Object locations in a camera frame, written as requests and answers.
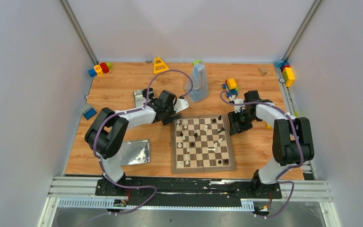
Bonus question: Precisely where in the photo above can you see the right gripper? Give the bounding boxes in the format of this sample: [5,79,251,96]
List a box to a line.
[227,109,257,136]

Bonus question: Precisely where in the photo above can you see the wooden chess board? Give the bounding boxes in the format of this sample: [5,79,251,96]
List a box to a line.
[170,114,236,174]

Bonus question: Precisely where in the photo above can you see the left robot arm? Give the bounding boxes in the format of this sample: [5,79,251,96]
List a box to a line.
[84,89,189,195]

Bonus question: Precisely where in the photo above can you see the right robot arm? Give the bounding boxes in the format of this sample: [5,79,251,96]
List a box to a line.
[226,90,314,198]

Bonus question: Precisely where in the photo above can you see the pile of black chess pieces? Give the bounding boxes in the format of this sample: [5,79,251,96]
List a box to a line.
[141,88,155,100]

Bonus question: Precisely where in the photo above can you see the silver metal tin box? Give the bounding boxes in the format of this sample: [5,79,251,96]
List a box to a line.
[133,88,155,107]

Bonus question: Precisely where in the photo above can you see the toy car blocks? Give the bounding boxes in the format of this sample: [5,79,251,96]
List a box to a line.
[222,79,239,98]

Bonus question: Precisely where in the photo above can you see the clear bubble wrap bag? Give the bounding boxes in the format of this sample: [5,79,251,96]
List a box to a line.
[187,63,209,103]

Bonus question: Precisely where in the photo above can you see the yellow trapezoid toy block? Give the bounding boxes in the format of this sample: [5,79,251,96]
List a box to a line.
[153,57,169,75]

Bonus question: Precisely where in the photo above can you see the green block behind bag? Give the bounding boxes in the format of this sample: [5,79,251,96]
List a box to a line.
[192,59,202,66]

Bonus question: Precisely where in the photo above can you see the silver tin lid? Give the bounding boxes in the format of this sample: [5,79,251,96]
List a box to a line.
[118,140,150,166]

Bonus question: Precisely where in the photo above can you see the small wooden block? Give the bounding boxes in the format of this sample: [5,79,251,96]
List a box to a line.
[258,67,268,76]

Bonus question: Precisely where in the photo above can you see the red cylinder block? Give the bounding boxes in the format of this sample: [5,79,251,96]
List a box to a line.
[100,62,110,74]

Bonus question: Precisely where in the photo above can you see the stacked coloured bricks corner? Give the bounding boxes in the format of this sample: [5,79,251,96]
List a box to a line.
[273,61,295,87]

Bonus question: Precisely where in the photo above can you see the blue lego brick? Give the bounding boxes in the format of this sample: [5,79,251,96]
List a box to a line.
[82,108,97,120]

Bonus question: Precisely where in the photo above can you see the yellow cylinder block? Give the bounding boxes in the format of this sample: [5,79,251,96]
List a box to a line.
[94,65,104,76]

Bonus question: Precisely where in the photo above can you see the grey lego brick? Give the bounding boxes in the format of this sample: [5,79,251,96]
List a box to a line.
[78,103,92,114]

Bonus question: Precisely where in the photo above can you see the blue cube block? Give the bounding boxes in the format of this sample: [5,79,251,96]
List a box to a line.
[88,69,97,78]

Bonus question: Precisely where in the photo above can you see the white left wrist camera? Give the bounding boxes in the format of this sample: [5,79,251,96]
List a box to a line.
[173,98,189,114]

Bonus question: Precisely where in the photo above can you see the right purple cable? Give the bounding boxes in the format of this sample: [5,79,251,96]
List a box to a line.
[219,91,304,219]

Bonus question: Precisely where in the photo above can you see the purple cable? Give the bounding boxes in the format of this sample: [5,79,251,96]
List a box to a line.
[219,91,304,219]
[93,69,194,217]

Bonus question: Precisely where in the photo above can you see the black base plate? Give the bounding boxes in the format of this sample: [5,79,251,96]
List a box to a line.
[95,176,282,199]

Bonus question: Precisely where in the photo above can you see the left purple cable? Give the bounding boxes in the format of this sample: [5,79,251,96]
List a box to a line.
[93,69,194,217]

